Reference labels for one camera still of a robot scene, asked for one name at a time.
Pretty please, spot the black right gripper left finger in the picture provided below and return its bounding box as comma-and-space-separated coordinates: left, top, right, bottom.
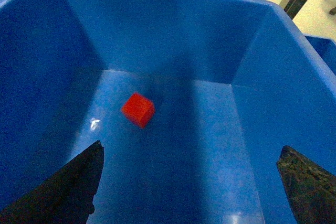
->
1, 141, 104, 223

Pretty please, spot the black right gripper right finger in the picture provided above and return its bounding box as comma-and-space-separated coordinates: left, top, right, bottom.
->
277, 145, 335, 223

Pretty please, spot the blue bin on shelf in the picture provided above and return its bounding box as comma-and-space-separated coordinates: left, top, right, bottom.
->
1, 0, 335, 223

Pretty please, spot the red magnetic block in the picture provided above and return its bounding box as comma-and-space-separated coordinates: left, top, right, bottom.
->
121, 92, 155, 129

